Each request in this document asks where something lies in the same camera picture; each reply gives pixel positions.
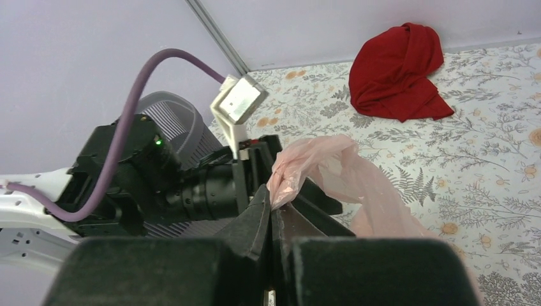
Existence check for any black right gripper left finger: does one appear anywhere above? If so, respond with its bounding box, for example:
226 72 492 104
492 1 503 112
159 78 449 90
44 186 270 305

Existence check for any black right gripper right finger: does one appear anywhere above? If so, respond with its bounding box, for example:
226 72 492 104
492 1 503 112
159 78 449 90
271 205 482 305

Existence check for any floral patterned table mat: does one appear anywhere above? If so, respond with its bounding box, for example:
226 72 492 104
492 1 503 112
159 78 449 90
247 43 540 305

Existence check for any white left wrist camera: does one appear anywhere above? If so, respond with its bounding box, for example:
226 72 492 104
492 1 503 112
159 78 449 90
210 75 269 160

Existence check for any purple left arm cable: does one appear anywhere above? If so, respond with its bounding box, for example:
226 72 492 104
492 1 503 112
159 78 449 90
6 48 227 223

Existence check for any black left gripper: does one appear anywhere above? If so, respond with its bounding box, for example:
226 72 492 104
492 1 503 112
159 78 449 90
165 135 283 237

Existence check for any grey mesh trash bin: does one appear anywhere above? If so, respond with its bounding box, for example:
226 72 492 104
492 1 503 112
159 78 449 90
136 91 231 238

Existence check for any pink plastic trash bag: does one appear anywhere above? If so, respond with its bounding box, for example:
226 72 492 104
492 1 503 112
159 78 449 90
267 135 451 247

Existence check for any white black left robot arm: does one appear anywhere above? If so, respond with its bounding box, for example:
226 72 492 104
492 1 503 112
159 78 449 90
1 114 286 274

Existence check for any red cloth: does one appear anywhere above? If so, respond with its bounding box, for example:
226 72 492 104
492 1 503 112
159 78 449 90
348 22 454 122

